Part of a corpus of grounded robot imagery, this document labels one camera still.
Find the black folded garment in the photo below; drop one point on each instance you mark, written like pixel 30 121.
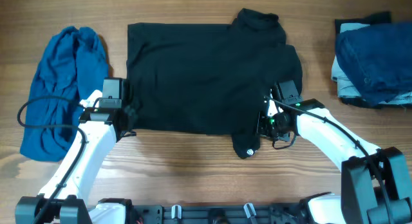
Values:
pixel 376 18

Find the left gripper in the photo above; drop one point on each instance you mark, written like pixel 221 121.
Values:
pixel 134 112

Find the light blue folded garment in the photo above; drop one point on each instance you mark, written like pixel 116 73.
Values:
pixel 347 92

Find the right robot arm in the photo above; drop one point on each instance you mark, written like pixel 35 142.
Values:
pixel 375 182

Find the dark navy folded garment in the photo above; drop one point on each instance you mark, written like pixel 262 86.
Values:
pixel 376 59

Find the black polo shirt with logo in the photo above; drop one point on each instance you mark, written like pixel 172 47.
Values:
pixel 209 79

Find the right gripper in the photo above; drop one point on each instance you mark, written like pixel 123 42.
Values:
pixel 262 130

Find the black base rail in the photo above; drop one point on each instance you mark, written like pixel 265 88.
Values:
pixel 212 214

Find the blue crumpled shirt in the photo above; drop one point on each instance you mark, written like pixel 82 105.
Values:
pixel 72 67

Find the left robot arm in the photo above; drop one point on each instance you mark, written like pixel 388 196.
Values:
pixel 107 117

